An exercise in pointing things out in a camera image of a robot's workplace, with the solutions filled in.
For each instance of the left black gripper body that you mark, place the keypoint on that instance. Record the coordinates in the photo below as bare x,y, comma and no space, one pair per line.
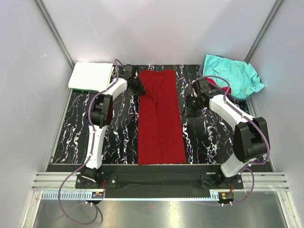
137,86

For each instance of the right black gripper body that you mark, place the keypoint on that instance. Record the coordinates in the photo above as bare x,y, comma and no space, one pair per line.
193,104

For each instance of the red t shirt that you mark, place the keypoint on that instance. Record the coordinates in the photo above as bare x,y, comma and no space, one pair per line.
160,139

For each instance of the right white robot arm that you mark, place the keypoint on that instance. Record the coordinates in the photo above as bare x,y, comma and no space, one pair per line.
250,141

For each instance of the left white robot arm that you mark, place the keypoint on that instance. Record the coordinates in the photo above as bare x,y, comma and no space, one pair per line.
100,115

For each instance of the crimson t shirt in basket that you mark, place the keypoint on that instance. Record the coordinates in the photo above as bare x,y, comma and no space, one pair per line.
221,86

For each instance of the folded white t shirt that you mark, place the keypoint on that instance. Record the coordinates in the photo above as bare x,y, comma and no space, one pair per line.
91,76

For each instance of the teal t shirt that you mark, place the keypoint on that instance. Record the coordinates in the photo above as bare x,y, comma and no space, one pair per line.
242,77

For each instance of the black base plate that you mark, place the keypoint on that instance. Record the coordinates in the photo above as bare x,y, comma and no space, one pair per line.
156,191

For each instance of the left aluminium frame post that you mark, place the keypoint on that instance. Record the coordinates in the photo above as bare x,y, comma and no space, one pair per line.
54,31

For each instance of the aluminium frame post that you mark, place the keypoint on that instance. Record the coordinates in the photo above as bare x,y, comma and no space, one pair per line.
266,25
54,31

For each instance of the right aluminium frame post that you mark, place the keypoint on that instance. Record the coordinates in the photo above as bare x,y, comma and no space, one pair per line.
266,25

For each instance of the aluminium cross rail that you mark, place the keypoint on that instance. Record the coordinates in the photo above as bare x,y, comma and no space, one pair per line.
262,181

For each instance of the left cable duct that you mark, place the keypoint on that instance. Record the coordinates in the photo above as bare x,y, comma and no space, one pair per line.
73,195

